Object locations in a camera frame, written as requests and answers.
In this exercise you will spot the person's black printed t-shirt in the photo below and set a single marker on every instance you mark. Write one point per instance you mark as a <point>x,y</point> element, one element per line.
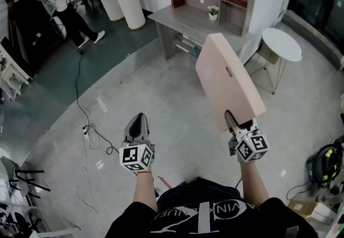
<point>188,220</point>

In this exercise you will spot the white cabinet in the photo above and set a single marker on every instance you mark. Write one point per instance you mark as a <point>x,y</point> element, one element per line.
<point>13,75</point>

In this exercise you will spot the large pink box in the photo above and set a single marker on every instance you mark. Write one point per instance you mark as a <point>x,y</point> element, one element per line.
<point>223,81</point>

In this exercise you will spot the person's left forearm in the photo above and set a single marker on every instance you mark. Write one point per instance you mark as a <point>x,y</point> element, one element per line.
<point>142,194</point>

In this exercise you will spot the black yellow vacuum cleaner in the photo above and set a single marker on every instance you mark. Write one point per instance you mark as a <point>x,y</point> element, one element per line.
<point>325,164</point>

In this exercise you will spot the white chair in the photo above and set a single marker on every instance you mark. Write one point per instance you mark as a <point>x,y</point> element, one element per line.
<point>59,27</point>

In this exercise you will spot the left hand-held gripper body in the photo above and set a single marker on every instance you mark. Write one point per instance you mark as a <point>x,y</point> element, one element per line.
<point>131,155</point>

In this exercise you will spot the cardboard box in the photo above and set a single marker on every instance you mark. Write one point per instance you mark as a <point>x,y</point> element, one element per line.
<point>303,208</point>

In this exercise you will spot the white ribbed pedestal table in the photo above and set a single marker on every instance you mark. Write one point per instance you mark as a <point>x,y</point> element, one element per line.
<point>131,6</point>

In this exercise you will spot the grey wooden desk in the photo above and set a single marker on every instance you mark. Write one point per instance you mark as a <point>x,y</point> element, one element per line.
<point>182,20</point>

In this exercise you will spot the person's right forearm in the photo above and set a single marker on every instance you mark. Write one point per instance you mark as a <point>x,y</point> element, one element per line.
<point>252,186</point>

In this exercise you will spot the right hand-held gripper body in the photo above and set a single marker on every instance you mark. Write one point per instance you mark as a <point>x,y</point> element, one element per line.
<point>252,148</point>

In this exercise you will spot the white power strip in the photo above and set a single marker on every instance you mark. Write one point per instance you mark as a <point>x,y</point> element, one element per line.
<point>86,132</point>

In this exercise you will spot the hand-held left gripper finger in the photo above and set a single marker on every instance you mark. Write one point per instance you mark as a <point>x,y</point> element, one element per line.
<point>134,128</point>
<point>145,130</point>

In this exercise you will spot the black frame chair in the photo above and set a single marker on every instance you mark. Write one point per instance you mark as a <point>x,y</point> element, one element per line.
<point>29,171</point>

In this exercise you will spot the white potted flowers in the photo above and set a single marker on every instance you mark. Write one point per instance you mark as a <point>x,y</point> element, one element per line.
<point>213,12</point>

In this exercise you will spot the white round side table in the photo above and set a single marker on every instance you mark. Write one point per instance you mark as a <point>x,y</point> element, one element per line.
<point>282,43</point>

